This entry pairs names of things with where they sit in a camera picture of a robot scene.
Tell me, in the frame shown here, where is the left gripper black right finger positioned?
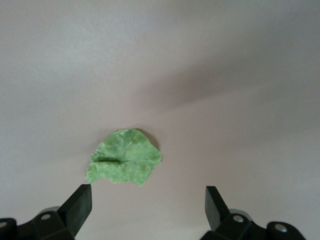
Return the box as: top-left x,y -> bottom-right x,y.
201,185 -> 252,240

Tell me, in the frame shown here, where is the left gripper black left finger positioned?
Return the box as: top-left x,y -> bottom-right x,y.
32,184 -> 93,240

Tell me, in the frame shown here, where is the green lettuce leaf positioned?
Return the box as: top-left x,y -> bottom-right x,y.
85,127 -> 163,187

